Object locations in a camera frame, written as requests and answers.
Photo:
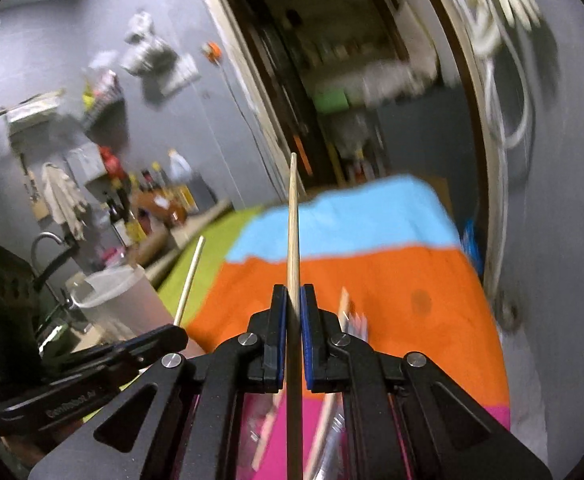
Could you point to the grey cabinet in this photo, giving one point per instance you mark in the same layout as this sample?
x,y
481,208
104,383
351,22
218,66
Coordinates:
x,y
432,134

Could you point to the clear plastic jug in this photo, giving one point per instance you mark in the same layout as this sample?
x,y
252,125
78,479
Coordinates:
x,y
179,170

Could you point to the green box on shelf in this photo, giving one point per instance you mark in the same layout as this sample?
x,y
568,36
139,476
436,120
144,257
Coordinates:
x,y
331,101

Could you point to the orange wall hook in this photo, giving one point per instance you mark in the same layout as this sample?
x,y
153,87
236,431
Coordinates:
x,y
212,52

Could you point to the hanging beige rag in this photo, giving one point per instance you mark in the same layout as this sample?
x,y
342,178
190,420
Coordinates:
x,y
66,203

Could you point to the chrome sink faucet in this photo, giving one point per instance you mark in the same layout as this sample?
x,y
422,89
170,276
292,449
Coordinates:
x,y
69,248

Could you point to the translucent white plastic cup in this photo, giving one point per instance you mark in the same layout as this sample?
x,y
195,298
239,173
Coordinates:
x,y
120,303

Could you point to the multicolour striped cloth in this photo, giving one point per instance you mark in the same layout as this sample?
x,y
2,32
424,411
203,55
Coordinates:
x,y
423,391

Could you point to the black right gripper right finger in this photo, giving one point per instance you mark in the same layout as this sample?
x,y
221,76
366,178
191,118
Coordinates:
x,y
318,326

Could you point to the white wall rack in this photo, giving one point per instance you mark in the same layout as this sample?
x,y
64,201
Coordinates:
x,y
31,112

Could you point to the wooden chopstick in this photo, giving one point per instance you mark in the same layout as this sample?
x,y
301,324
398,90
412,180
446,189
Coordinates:
x,y
189,278
294,410

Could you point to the wire wall shelf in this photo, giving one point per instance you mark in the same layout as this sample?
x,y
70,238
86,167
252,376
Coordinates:
x,y
99,96

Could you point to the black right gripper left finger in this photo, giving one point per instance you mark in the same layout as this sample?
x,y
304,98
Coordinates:
x,y
266,372

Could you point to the dark soy sauce bottle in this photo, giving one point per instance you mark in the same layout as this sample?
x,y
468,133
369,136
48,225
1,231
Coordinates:
x,y
117,222

